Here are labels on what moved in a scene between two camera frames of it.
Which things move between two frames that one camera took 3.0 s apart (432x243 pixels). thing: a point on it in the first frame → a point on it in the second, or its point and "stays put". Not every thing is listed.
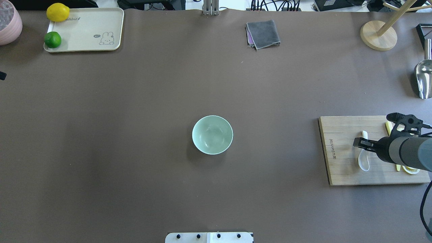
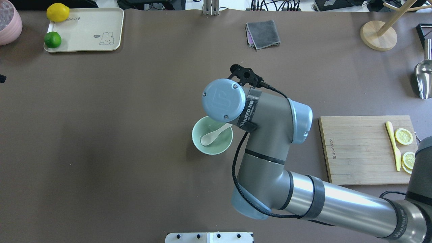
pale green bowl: [212, 134] stays put
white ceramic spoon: [362, 157] → [209, 138]
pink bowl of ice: [11, 23] stays put
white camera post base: [210, 237] stays put
